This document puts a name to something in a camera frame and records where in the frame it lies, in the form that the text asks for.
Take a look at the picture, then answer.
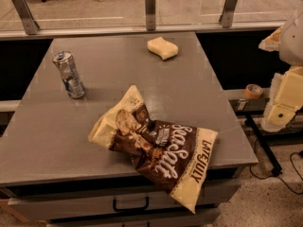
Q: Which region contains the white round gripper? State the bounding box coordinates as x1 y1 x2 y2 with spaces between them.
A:
258 7 303 132

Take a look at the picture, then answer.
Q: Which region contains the silver blue redbull can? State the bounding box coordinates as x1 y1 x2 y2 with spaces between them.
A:
52 51 85 99

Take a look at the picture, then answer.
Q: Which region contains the orange tape roll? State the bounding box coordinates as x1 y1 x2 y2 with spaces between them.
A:
244 84 263 99

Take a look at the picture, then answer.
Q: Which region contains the black metal stand leg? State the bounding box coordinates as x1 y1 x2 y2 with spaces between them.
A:
245 113 282 177

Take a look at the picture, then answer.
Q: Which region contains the yellow sponge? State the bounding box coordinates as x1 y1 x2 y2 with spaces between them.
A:
147 37 179 61

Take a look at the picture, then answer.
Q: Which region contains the brown sea salt chip bag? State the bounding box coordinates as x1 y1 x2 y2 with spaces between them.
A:
88 85 218 212

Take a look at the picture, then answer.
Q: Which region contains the grey drawer cabinet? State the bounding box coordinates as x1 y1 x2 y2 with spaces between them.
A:
0 167 242 227

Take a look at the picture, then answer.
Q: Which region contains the right metal railing bracket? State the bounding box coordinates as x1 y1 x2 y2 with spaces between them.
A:
219 0 238 28

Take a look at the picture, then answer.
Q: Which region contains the metal railing bracket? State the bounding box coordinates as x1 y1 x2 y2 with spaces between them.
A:
219 0 238 28
145 0 156 30
11 0 40 35

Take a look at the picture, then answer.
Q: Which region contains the black floor cable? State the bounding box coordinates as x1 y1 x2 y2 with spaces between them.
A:
249 135 303 196

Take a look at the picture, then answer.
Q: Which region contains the middle metal railing bracket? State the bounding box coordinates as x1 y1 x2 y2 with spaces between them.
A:
145 0 156 30

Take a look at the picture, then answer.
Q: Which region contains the black drawer handle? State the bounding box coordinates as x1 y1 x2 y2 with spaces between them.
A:
112 197 150 213

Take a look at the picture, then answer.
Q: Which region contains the left metal railing bracket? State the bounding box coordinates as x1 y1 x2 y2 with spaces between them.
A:
11 0 40 35

